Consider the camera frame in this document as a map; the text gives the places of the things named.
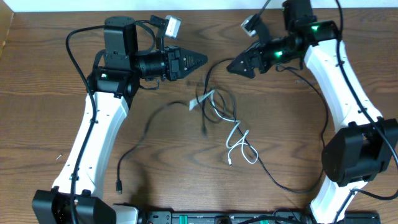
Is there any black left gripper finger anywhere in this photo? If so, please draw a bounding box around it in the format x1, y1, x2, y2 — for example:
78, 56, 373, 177
180, 49, 208, 64
179, 61, 207, 79

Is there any brown cardboard side panel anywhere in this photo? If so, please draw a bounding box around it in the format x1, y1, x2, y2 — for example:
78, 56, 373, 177
0, 0, 14, 56

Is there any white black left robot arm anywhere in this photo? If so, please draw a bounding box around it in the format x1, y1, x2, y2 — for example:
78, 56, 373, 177
32, 15, 208, 223

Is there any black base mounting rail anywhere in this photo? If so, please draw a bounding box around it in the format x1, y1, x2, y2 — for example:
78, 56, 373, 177
145, 210, 381, 224

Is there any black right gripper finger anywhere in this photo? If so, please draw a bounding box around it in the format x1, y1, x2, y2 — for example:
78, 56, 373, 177
228, 52, 253, 69
226, 62, 256, 78

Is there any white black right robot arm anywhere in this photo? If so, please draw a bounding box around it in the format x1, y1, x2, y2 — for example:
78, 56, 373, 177
227, 1, 397, 223

